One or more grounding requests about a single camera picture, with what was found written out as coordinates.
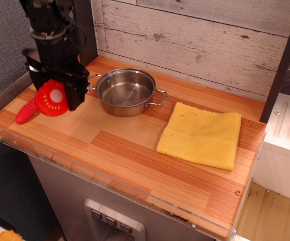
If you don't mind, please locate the red toy tomato half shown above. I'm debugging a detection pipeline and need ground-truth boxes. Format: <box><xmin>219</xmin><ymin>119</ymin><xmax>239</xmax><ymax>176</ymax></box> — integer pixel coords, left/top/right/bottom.
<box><xmin>35</xmin><ymin>79</ymin><xmax>69</xmax><ymax>116</ymax></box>

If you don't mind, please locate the dark grey right post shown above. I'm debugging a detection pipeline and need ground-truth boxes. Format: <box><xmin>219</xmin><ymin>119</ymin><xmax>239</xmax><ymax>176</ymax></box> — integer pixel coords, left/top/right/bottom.
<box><xmin>259</xmin><ymin>35</ymin><xmax>290</xmax><ymax>124</ymax></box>

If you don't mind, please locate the silver dispenser button panel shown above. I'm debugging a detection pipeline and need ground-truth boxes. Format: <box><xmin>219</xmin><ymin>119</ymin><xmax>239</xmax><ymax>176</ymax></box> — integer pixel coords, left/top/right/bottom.
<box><xmin>84</xmin><ymin>198</ymin><xmax>146</xmax><ymax>240</ymax></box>

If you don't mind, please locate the grey toy kitchen cabinet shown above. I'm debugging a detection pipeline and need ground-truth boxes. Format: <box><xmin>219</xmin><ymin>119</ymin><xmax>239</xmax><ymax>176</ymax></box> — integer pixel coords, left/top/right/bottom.
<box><xmin>29</xmin><ymin>157</ymin><xmax>212</xmax><ymax>240</ymax></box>

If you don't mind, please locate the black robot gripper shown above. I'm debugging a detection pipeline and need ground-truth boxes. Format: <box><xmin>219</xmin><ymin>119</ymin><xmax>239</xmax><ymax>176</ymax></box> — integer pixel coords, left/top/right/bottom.
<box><xmin>22</xmin><ymin>37</ymin><xmax>88</xmax><ymax>111</ymax></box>

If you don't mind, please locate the clear acrylic edge guard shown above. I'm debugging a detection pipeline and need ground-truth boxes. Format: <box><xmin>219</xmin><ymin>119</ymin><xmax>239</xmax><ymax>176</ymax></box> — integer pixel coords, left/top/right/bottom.
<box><xmin>0</xmin><ymin>117</ymin><xmax>266</xmax><ymax>240</ymax></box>

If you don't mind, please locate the small steel pot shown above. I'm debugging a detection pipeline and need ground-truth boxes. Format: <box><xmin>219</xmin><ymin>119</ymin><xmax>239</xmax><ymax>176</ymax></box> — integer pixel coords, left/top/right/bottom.
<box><xmin>87</xmin><ymin>68</ymin><xmax>169</xmax><ymax>117</ymax></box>

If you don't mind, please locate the dark grey post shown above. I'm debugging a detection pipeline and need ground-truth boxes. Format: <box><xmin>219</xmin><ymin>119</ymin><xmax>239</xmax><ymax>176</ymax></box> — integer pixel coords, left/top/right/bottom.
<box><xmin>259</xmin><ymin>35</ymin><xmax>290</xmax><ymax>124</ymax></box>
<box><xmin>71</xmin><ymin>0</ymin><xmax>98</xmax><ymax>66</ymax></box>

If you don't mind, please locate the yellow folded cloth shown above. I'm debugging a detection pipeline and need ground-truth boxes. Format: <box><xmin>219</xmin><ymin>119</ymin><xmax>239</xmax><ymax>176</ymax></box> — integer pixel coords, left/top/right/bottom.
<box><xmin>156</xmin><ymin>102</ymin><xmax>242</xmax><ymax>170</ymax></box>

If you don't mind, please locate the yellow object bottom left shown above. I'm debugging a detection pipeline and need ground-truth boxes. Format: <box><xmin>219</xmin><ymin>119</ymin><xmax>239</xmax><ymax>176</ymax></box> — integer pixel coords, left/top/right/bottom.
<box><xmin>0</xmin><ymin>230</ymin><xmax>23</xmax><ymax>241</ymax></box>

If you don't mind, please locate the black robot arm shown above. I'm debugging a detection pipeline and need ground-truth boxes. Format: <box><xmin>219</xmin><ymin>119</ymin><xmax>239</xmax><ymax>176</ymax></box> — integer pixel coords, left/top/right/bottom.
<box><xmin>20</xmin><ymin>1</ymin><xmax>89</xmax><ymax>111</ymax></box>

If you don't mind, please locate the red handled toy fork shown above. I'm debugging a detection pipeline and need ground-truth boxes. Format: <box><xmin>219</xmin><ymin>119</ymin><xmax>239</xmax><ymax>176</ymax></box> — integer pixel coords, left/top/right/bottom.
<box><xmin>15</xmin><ymin>98</ymin><xmax>37</xmax><ymax>124</ymax></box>

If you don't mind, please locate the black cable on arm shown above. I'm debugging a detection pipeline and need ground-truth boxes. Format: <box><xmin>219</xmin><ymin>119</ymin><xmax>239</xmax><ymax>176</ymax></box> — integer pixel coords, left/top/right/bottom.
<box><xmin>64</xmin><ymin>17</ymin><xmax>87</xmax><ymax>52</ymax></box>

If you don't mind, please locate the dark grey left post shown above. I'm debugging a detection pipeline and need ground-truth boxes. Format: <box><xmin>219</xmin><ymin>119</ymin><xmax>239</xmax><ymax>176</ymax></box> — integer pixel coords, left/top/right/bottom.
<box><xmin>71</xmin><ymin>0</ymin><xmax>98</xmax><ymax>66</ymax></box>

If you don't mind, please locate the white toy sink unit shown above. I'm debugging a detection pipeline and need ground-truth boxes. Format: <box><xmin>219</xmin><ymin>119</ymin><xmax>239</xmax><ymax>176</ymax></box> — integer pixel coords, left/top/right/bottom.
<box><xmin>253</xmin><ymin>94</ymin><xmax>290</xmax><ymax>198</ymax></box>

